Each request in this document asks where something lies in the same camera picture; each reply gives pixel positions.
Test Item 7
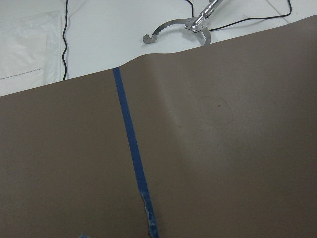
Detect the metal clamp tool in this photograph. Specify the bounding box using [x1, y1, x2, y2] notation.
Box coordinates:
[142, 0, 222, 46]

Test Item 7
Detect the thin black cable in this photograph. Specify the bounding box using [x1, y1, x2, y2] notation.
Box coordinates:
[184, 0, 293, 32]
[61, 0, 69, 80]

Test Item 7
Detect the clear plastic bag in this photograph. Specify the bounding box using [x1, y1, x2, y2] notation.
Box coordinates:
[0, 11, 64, 96]

